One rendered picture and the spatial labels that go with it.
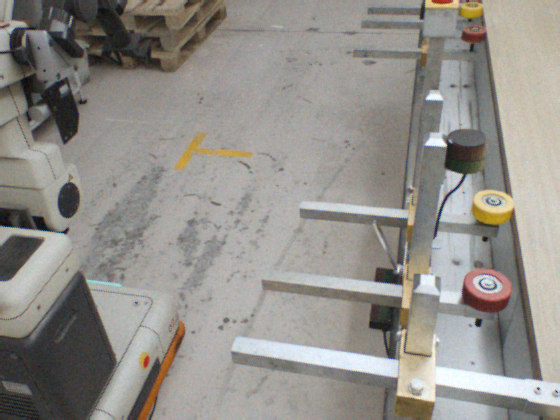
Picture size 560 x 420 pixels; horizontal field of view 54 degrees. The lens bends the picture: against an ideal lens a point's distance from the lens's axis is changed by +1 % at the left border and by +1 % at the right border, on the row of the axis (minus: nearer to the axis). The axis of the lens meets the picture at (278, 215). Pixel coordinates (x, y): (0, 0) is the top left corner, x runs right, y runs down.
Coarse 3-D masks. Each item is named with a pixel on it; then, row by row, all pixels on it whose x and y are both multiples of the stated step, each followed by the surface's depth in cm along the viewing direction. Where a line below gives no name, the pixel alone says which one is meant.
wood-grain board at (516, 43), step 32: (480, 0) 222; (512, 0) 213; (544, 0) 211; (512, 32) 188; (544, 32) 186; (512, 64) 168; (544, 64) 167; (512, 96) 152; (544, 96) 151; (512, 128) 139; (544, 128) 138; (512, 160) 128; (544, 160) 127; (512, 192) 118; (544, 192) 118; (544, 224) 110; (544, 256) 103; (544, 288) 96; (544, 320) 91; (544, 352) 86
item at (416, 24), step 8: (368, 24) 222; (376, 24) 221; (384, 24) 220; (392, 24) 219; (400, 24) 219; (408, 24) 218; (416, 24) 217; (456, 24) 214; (464, 24) 213; (472, 24) 212
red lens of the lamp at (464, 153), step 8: (448, 136) 86; (448, 144) 85; (456, 144) 84; (448, 152) 86; (456, 152) 84; (464, 152) 84; (472, 152) 83; (480, 152) 84; (464, 160) 84; (472, 160) 84
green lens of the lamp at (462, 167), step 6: (444, 162) 88; (450, 162) 86; (456, 162) 85; (462, 162) 85; (468, 162) 85; (474, 162) 85; (480, 162) 85; (450, 168) 87; (456, 168) 86; (462, 168) 85; (468, 168) 85; (474, 168) 85; (480, 168) 86
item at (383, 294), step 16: (272, 272) 109; (288, 272) 109; (272, 288) 109; (288, 288) 108; (304, 288) 107; (320, 288) 106; (336, 288) 105; (352, 288) 104; (368, 288) 104; (384, 288) 104; (400, 288) 104; (384, 304) 104; (400, 304) 103; (448, 304) 100; (464, 304) 100
